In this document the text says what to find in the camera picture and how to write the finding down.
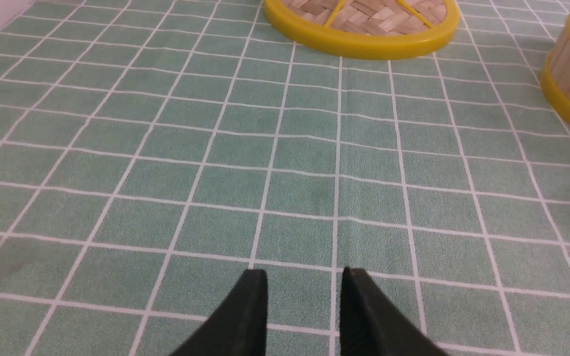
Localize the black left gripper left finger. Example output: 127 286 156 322
171 269 268 356

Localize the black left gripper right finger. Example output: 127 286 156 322
340 267 446 356

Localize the green checked tablecloth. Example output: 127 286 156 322
0 0 570 356

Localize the yellow rimmed bamboo steamer lid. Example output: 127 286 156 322
263 0 461 61

